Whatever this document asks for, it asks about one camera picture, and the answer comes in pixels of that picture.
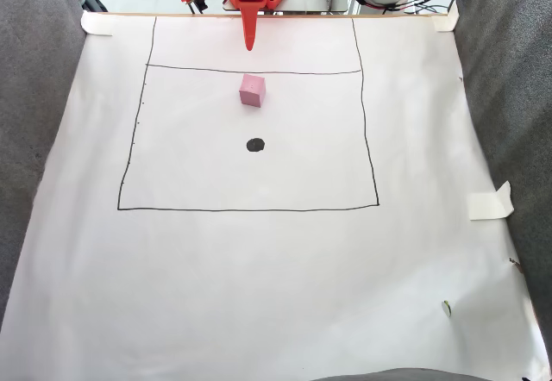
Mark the pink cube block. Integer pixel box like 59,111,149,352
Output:
238,73,267,109

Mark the white masking tape piece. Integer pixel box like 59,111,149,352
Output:
467,180,515,221
432,0,459,33
80,10,114,36

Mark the grey fabric panel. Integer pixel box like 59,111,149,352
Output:
452,0,552,356
0,0,87,326

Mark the white paper sheet with lines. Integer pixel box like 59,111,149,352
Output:
0,12,551,381

